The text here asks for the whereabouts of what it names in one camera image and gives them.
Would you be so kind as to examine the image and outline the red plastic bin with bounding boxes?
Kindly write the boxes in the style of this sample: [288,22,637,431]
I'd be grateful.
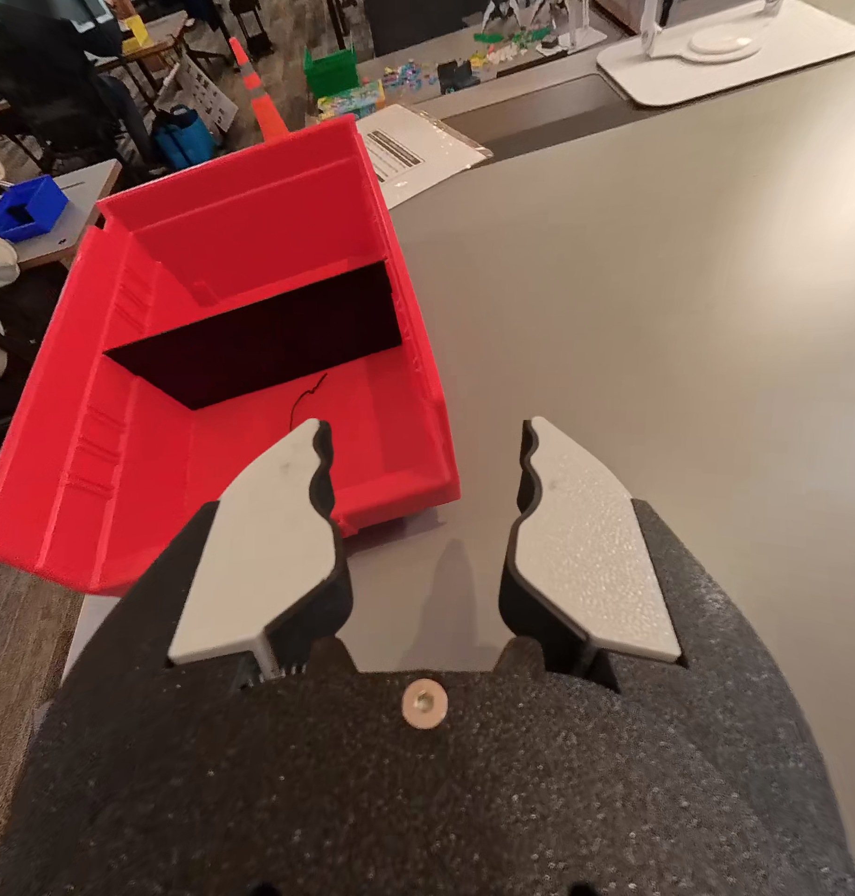
[0,113,462,597]

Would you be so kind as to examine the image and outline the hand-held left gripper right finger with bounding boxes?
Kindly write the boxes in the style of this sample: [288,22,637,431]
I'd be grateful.
[499,416,683,690]

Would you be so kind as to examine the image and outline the orange traffic cone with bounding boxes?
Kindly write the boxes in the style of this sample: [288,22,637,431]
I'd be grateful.
[229,36,290,141]

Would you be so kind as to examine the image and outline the green plastic bin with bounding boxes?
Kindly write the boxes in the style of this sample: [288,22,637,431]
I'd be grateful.
[304,48,360,103]

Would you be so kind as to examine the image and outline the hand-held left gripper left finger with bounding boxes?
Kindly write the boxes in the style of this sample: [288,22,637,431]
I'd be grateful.
[167,419,355,678]

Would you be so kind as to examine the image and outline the blue bag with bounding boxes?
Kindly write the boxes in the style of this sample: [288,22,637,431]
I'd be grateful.
[152,105,215,169]

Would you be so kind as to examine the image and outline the pile of colourful toy bricks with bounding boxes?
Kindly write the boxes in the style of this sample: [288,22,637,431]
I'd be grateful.
[378,42,540,93]

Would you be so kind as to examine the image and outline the white picture sign board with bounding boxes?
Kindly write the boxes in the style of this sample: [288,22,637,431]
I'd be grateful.
[158,55,238,134]

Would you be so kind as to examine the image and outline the laminated paper sheet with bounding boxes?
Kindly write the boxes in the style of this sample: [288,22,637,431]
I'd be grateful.
[356,104,493,210]

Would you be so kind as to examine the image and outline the blue plastic bin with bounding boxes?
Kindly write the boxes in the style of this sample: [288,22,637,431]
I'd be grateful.
[0,175,70,243]

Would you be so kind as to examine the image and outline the black office chair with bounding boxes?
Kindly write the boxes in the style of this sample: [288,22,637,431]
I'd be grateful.
[0,0,131,179]

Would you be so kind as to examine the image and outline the colourful toy brick box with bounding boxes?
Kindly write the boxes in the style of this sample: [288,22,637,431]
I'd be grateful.
[317,80,386,121]

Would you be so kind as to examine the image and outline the thin black string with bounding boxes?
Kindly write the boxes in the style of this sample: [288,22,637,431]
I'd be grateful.
[286,373,329,429]

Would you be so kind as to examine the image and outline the black bin divider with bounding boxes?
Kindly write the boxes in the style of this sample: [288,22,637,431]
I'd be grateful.
[104,260,404,411]

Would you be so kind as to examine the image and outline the white robot model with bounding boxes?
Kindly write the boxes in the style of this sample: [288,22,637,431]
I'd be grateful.
[480,0,608,51]

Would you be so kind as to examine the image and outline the grey side table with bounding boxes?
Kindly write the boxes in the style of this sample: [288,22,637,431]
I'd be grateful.
[0,160,122,270]

